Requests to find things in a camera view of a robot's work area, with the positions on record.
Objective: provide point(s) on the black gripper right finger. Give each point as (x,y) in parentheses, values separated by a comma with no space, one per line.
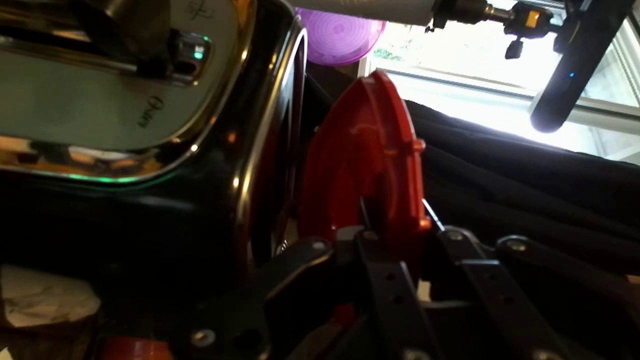
(493,301)

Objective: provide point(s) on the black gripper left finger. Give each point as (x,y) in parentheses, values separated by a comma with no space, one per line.
(386,301)

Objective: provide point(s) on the red jug lid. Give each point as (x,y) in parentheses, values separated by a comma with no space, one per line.
(366,153)

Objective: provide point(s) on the dark curtain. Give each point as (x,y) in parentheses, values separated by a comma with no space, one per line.
(533,187)

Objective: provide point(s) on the small orange red item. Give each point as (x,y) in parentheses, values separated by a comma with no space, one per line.
(137,349)

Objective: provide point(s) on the purple round object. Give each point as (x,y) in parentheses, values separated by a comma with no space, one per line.
(340,36)

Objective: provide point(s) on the black chrome toaster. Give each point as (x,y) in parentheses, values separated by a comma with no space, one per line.
(132,133)

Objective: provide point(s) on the window with white frame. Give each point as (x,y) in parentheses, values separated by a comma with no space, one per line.
(493,80)

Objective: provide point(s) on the black camera on stand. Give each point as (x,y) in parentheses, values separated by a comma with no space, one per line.
(572,61)

